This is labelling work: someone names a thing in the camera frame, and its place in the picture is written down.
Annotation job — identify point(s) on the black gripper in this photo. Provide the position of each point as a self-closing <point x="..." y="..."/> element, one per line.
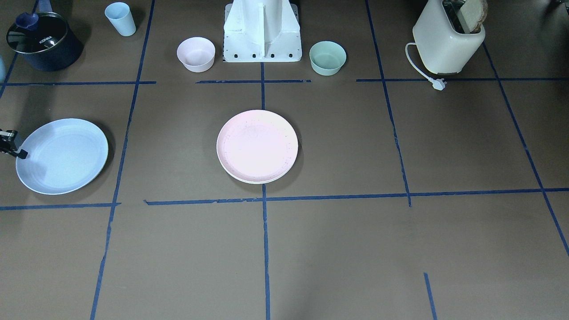
<point x="9" y="143"/>

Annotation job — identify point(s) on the blue plate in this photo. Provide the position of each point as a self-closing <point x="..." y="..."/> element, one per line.
<point x="62" y="156"/>

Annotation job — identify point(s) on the pink plate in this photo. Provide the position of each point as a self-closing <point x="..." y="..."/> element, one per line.
<point x="257" y="135"/>

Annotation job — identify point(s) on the dark blue saucepan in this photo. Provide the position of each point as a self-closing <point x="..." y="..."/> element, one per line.
<point x="44" y="39"/>

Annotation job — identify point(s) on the light blue cup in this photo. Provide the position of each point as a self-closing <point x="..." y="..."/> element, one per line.
<point x="120" y="16"/>

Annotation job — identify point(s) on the pink bowl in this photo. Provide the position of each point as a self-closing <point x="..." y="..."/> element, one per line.
<point x="197" y="54"/>

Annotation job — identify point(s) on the cream plate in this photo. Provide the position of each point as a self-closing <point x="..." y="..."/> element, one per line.
<point x="256" y="172"/>

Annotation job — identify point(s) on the green bowl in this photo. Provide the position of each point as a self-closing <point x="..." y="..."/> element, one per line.
<point x="327" y="58"/>

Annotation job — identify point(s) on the cream toaster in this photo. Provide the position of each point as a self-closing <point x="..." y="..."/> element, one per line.
<point x="442" y="44"/>

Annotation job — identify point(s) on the bread slice in toaster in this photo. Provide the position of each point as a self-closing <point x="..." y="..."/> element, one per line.
<point x="471" y="14"/>

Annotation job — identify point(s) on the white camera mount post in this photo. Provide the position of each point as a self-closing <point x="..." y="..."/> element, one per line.
<point x="262" y="31"/>

